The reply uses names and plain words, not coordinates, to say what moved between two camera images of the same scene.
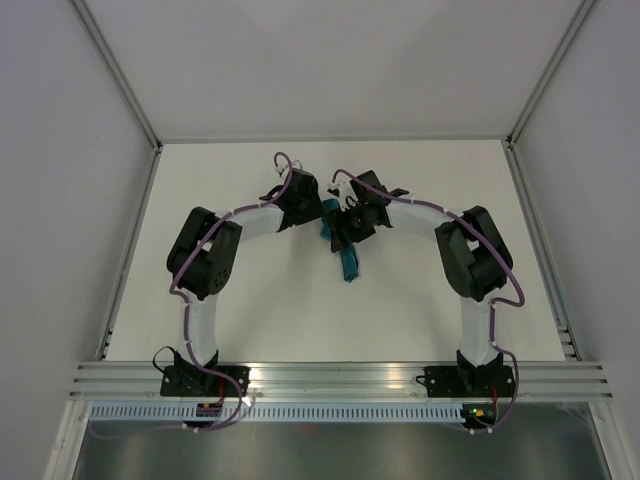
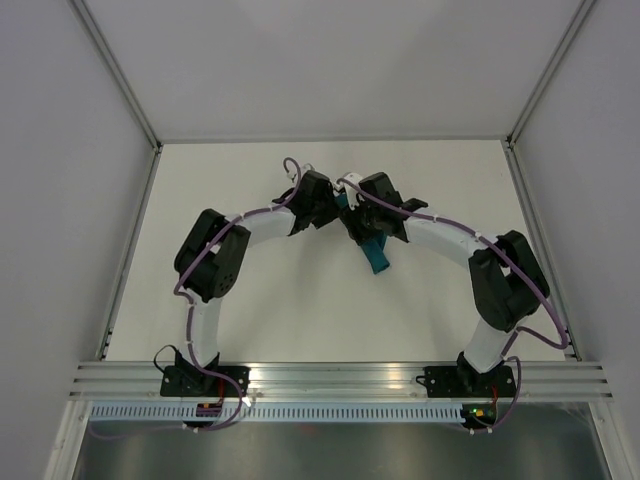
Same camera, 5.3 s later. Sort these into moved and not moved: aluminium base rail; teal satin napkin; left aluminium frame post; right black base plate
Moved: teal satin napkin
Not moved: left aluminium frame post; right black base plate; aluminium base rail
